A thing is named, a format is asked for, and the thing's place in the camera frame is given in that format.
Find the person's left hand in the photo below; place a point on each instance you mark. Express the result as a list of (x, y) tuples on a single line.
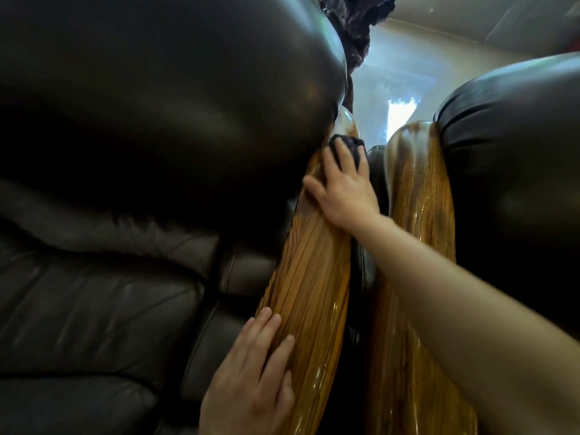
[(244, 389)]

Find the person's right hand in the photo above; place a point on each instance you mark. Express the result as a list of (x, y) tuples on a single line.
[(349, 199)]

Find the person's right thumb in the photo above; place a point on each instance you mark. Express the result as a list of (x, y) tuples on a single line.
[(313, 187)]

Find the person's right middle finger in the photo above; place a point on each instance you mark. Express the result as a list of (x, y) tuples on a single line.
[(349, 156)]

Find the person's left thumb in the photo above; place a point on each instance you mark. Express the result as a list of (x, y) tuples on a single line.
[(289, 389)]

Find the dark cleaning cloth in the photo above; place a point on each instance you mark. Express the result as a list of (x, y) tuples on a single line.
[(352, 144)]

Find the person's right forearm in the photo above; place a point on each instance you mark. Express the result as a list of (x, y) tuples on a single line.
[(462, 303)]

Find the glossy wooden armrest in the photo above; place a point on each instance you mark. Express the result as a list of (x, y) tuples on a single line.
[(312, 276), (417, 185)]

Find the large black leather armchair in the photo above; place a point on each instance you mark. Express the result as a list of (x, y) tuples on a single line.
[(149, 131)]

